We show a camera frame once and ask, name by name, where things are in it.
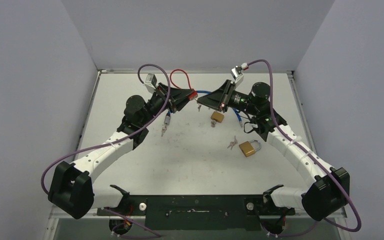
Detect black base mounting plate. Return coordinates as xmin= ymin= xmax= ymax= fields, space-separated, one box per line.
xmin=97 ymin=194 xmax=296 ymax=231

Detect loose silver keys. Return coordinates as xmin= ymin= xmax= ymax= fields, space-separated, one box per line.
xmin=227 ymin=136 xmax=238 ymax=150

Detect purple cable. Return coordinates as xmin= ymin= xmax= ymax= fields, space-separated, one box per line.
xmin=40 ymin=63 xmax=172 ymax=196
xmin=244 ymin=59 xmax=362 ymax=233

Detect red cable padlock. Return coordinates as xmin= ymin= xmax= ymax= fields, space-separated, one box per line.
xmin=169 ymin=68 xmax=198 ymax=100

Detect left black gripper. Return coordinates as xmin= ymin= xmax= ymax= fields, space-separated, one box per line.
xmin=140 ymin=83 xmax=195 ymax=126

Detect brass padlock long shackle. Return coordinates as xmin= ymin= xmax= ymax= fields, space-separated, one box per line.
xmin=210 ymin=111 xmax=225 ymax=123

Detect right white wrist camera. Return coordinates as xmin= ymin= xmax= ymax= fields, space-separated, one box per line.
xmin=230 ymin=62 xmax=249 ymax=87

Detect blue lock keys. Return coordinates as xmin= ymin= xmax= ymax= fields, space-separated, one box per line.
xmin=161 ymin=125 xmax=167 ymax=137

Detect blue cable lock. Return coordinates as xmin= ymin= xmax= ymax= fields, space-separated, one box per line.
xmin=166 ymin=90 xmax=244 ymax=128

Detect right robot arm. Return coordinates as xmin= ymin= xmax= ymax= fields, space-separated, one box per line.
xmin=197 ymin=80 xmax=350 ymax=222

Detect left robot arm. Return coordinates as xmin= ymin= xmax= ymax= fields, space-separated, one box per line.
xmin=47 ymin=83 xmax=197 ymax=219

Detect brass padlock short shackle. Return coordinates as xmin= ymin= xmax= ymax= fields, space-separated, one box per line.
xmin=239 ymin=139 xmax=262 ymax=157

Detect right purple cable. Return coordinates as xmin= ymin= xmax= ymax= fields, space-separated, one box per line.
xmin=244 ymin=59 xmax=362 ymax=233

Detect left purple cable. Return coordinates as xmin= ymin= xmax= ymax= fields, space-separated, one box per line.
xmin=40 ymin=63 xmax=172 ymax=196

